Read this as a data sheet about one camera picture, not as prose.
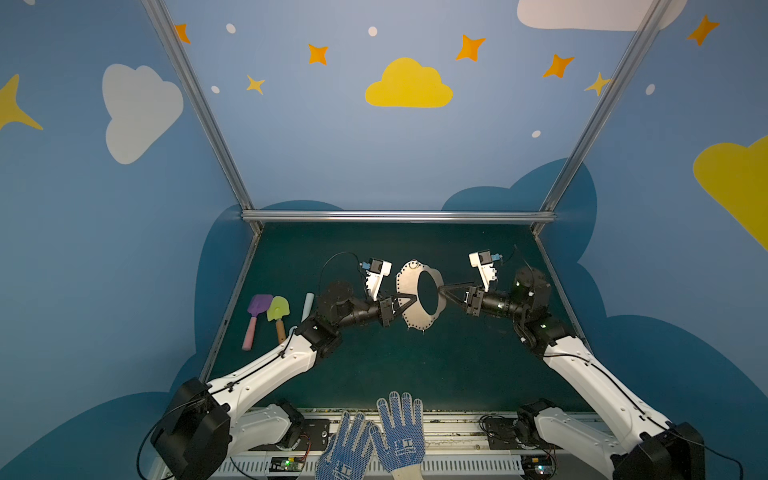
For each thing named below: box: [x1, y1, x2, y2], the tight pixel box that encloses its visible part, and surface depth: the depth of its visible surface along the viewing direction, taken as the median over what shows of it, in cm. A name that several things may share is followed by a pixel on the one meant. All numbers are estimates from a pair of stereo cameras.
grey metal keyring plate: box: [396, 259, 446, 330], surface depth 70 cm
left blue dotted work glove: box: [315, 412, 384, 480], surface depth 73 cm
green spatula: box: [267, 296, 290, 344], surface depth 98 cm
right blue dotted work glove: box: [377, 391, 425, 480], surface depth 75 cm
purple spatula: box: [242, 295, 273, 351], surface depth 97 cm
